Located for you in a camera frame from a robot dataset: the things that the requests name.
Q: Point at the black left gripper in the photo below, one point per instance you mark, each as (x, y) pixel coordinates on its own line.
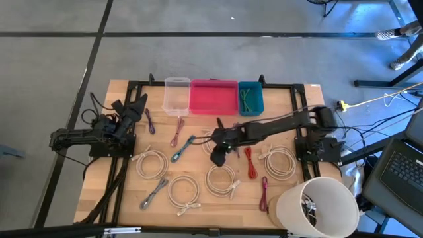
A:
(127, 117)

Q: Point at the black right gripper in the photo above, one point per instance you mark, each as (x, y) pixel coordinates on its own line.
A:
(231, 137)

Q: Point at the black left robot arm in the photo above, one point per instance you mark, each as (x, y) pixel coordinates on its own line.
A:
(76, 135)

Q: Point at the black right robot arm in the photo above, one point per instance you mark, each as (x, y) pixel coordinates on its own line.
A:
(281, 124)

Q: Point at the clear plastic bin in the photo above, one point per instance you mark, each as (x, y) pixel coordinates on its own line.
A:
(176, 99)

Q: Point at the pink plastic bin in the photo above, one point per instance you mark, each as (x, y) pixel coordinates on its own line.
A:
(213, 97)

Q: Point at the teal plastic bin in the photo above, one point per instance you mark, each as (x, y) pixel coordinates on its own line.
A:
(257, 99)

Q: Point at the yellow power plug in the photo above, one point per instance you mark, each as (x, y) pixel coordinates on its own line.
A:
(343, 106)

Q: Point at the white plastic bag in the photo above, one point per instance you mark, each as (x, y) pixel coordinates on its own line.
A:
(350, 172)

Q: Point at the black floor fan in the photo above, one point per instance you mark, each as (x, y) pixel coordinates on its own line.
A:
(325, 5)

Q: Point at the black laptop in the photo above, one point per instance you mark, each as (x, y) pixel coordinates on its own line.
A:
(403, 168)

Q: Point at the person's shoe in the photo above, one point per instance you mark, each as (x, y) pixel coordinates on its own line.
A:
(385, 34)
(396, 63)

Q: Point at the person's leg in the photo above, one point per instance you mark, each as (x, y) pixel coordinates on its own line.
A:
(413, 29)
(414, 51)

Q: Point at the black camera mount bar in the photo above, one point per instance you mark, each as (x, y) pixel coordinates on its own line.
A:
(49, 231)

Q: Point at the black desk frame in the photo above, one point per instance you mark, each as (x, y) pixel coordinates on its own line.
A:
(373, 83)

